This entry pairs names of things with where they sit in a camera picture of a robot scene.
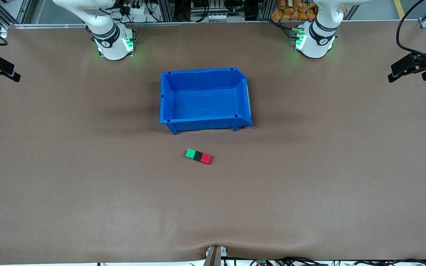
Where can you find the orange snack bag pile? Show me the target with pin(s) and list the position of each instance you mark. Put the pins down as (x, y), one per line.
(294, 10)

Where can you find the black cube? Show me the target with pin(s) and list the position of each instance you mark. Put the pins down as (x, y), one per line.
(198, 156)

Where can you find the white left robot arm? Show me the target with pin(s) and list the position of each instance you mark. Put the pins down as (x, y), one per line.
(318, 42)

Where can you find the blue plastic storage bin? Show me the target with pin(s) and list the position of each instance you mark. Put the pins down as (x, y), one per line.
(205, 103)

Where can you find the white power strip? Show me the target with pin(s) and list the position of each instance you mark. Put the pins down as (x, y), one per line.
(217, 17)

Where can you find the small green connector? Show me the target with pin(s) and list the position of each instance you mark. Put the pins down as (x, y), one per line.
(261, 262)

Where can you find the brown table mat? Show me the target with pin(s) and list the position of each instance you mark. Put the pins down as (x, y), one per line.
(213, 207)

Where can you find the red cube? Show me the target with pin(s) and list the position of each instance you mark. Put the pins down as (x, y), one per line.
(206, 159)

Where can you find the green cube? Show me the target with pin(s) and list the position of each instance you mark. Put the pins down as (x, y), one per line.
(190, 153)

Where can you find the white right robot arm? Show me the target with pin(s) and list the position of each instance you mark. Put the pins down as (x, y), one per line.
(111, 42)

